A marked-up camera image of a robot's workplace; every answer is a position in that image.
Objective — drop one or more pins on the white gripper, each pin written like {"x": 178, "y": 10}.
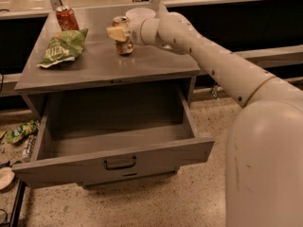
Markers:
{"x": 133, "y": 32}

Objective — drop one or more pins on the orange gold soda can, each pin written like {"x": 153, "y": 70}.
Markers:
{"x": 124, "y": 46}

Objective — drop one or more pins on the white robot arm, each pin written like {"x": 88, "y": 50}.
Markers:
{"x": 264, "y": 150}

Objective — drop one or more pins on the red soda can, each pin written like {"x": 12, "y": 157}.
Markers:
{"x": 66, "y": 18}

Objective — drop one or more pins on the open grey top drawer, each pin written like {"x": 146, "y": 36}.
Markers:
{"x": 81, "y": 129}

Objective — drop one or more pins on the white ceramic bowl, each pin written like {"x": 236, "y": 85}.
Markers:
{"x": 140, "y": 13}

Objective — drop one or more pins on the grey metal cabinet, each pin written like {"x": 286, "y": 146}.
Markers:
{"x": 98, "y": 64}

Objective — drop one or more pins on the green chip bag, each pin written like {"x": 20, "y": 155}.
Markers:
{"x": 63, "y": 46}

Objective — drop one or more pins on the white packet on floor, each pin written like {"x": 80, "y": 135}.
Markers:
{"x": 28, "y": 147}

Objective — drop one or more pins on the green snack bag on floor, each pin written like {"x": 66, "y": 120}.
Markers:
{"x": 21, "y": 132}

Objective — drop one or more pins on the beige plate on floor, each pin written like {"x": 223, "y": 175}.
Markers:
{"x": 6, "y": 177}

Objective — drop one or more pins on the black drawer handle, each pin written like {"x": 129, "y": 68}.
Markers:
{"x": 119, "y": 164}

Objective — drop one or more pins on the black stand frame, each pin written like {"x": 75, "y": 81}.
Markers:
{"x": 13, "y": 219}

